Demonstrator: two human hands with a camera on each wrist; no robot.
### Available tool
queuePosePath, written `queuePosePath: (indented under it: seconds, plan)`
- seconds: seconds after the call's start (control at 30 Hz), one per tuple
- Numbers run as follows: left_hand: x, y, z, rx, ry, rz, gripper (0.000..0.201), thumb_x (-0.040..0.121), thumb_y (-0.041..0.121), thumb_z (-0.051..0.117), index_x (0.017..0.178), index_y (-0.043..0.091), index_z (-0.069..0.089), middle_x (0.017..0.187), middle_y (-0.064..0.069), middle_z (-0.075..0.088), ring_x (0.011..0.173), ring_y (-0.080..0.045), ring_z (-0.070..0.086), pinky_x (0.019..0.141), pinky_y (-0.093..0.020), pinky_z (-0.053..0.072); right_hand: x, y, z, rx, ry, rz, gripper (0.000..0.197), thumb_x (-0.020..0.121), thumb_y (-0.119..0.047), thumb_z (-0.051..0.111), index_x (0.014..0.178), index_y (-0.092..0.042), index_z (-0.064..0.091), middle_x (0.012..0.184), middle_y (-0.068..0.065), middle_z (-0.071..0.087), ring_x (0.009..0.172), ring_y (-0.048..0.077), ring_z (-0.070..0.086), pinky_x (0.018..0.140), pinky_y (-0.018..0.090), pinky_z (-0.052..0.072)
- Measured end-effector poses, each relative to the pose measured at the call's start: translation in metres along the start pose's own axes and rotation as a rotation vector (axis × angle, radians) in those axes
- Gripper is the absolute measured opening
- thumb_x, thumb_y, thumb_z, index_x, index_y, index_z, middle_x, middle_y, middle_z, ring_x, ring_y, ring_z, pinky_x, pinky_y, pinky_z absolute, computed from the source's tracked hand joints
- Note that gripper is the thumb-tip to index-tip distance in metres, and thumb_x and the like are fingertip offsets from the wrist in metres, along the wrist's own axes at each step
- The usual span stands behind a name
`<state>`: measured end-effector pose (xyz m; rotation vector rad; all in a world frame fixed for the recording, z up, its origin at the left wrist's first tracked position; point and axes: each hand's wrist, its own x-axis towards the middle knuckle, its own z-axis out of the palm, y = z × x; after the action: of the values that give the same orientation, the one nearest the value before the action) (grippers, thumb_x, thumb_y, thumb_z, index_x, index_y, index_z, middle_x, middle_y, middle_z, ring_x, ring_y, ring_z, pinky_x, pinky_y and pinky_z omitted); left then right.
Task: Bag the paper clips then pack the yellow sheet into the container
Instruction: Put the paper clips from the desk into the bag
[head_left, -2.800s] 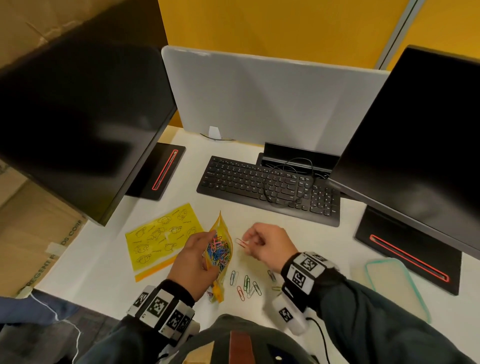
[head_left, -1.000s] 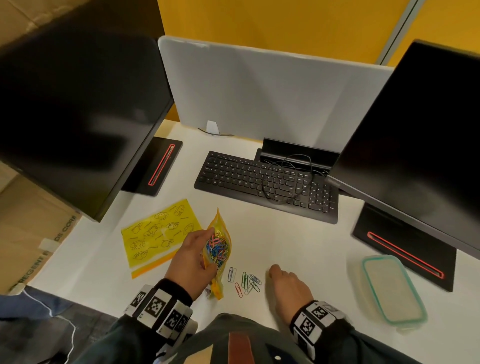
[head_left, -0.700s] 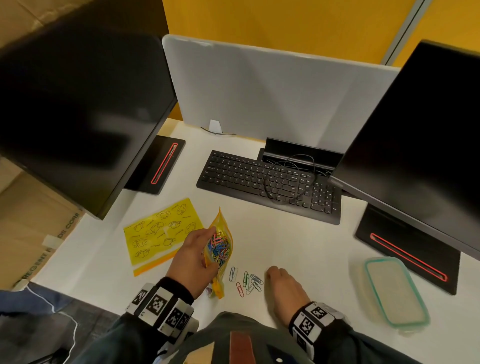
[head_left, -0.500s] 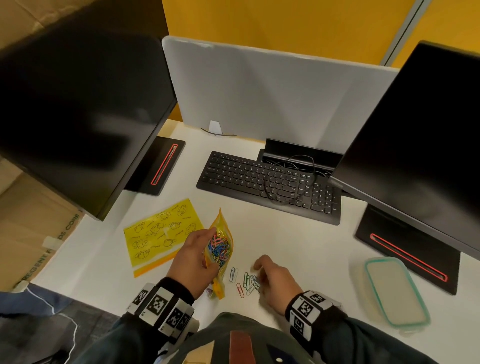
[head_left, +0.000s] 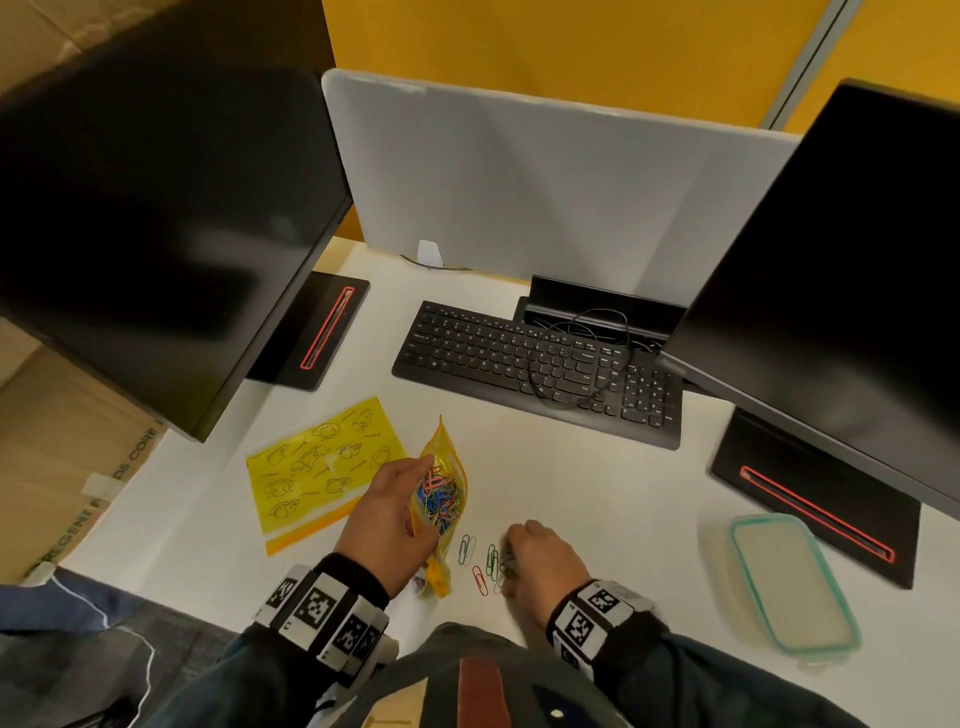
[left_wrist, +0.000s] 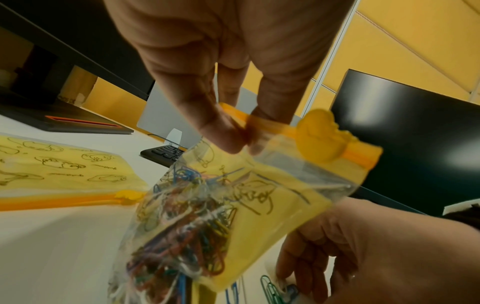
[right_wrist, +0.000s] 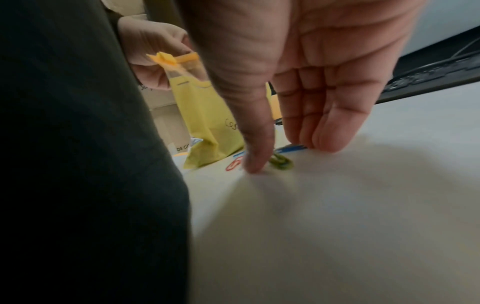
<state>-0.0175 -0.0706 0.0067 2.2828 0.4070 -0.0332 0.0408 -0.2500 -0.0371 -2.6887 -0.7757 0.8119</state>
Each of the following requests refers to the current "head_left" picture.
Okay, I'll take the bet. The person's right forearm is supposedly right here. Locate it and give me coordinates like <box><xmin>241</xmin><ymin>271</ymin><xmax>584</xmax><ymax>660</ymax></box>
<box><xmin>592</xmin><ymin>611</ymin><xmax>871</xmax><ymax>728</ymax></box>

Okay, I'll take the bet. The person's left forearm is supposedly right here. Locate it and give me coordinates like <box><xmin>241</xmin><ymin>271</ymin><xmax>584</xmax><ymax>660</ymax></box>
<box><xmin>146</xmin><ymin>551</ymin><xmax>399</xmax><ymax>728</ymax></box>

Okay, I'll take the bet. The black monitor base red stripe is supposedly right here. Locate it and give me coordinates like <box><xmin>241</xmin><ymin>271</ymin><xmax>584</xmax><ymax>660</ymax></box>
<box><xmin>247</xmin><ymin>271</ymin><xmax>372</xmax><ymax>393</ymax></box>
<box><xmin>709</xmin><ymin>407</ymin><xmax>922</xmax><ymax>591</ymax></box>

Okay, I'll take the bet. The person's right hand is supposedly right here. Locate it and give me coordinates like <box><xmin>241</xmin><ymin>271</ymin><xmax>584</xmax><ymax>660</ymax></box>
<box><xmin>498</xmin><ymin>519</ymin><xmax>594</xmax><ymax>632</ymax></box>

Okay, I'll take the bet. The person's grey clothing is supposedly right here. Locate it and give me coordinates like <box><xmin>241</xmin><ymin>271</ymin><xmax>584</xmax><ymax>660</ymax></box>
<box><xmin>322</xmin><ymin>622</ymin><xmax>639</xmax><ymax>728</ymax></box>

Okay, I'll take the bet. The person's left hand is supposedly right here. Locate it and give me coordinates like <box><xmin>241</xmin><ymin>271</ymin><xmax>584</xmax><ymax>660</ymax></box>
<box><xmin>333</xmin><ymin>453</ymin><xmax>444</xmax><ymax>599</ymax></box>

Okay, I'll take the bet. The white desk divider panel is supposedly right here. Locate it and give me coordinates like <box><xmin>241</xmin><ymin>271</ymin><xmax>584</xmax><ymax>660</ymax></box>
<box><xmin>321</xmin><ymin>69</ymin><xmax>802</xmax><ymax>309</ymax></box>

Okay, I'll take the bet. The right marker wristband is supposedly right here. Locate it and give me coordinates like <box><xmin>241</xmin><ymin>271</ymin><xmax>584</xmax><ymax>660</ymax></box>
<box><xmin>546</xmin><ymin>579</ymin><xmax>657</xmax><ymax>680</ymax></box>

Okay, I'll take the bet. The printed cardboard box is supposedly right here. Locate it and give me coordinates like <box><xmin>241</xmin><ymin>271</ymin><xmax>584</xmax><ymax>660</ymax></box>
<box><xmin>0</xmin><ymin>315</ymin><xmax>168</xmax><ymax>586</ymax></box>

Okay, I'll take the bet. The flat yellow printed zip bag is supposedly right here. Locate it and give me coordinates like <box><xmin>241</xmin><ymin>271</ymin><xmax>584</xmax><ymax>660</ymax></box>
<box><xmin>246</xmin><ymin>397</ymin><xmax>410</xmax><ymax>558</ymax></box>

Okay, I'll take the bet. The marker wristband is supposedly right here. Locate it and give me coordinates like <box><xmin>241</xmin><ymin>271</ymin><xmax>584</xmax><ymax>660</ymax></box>
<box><xmin>253</xmin><ymin>564</ymin><xmax>391</xmax><ymax>680</ymax></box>
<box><xmin>546</xmin><ymin>579</ymin><xmax>657</xmax><ymax>680</ymax></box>

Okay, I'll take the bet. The bunch of coloured paper clips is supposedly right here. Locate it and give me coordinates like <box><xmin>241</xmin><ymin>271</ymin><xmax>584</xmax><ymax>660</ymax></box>
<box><xmin>416</xmin><ymin>463</ymin><xmax>465</xmax><ymax>537</ymax></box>

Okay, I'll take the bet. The plain cardboard box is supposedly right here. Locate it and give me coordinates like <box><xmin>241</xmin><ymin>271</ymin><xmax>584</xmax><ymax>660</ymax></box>
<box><xmin>0</xmin><ymin>0</ymin><xmax>181</xmax><ymax>95</ymax></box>

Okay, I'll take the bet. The black keyboard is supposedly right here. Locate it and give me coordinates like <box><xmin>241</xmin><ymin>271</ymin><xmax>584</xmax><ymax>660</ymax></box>
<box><xmin>391</xmin><ymin>300</ymin><xmax>685</xmax><ymax>452</ymax></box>

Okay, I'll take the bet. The thin black cable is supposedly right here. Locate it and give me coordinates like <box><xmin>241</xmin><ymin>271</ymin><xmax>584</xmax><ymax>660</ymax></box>
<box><xmin>527</xmin><ymin>307</ymin><xmax>661</xmax><ymax>410</ymax></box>

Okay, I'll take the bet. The large black monitor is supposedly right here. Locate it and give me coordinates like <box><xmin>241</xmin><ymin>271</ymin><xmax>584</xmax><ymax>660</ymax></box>
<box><xmin>0</xmin><ymin>45</ymin><xmax>355</xmax><ymax>444</ymax></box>

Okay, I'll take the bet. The white cord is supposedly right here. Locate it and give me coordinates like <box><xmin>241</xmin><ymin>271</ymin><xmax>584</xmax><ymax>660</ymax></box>
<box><xmin>56</xmin><ymin>577</ymin><xmax>159</xmax><ymax>721</ymax></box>

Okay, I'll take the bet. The black desktop stand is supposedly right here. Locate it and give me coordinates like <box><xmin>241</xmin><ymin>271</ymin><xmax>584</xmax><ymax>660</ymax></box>
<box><xmin>513</xmin><ymin>275</ymin><xmax>687</xmax><ymax>350</ymax></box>

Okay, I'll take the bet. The clear container with teal lid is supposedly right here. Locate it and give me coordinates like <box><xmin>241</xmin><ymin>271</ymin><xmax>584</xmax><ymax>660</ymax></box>
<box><xmin>697</xmin><ymin>513</ymin><xmax>864</xmax><ymax>669</ymax></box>

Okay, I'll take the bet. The left marker wristband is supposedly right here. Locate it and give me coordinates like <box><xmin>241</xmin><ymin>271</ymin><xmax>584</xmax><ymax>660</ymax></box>
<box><xmin>253</xmin><ymin>564</ymin><xmax>391</xmax><ymax>680</ymax></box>

